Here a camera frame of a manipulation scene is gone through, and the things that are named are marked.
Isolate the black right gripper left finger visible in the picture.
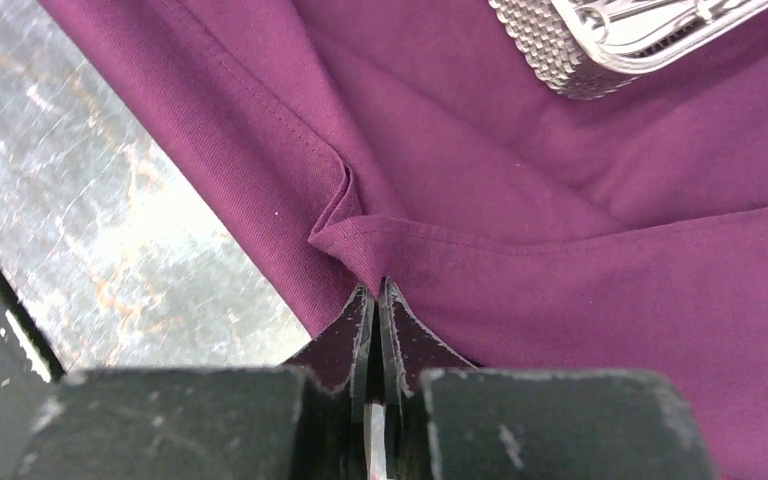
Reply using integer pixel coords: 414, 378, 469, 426
16, 286, 375, 479

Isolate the metal mesh instrument tray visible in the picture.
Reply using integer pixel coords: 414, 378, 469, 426
490, 0, 768, 101

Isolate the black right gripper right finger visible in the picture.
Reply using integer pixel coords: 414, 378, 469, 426
378, 279, 717, 479

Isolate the purple cloth wrap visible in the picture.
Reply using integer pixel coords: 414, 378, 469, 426
44, 1, 768, 479

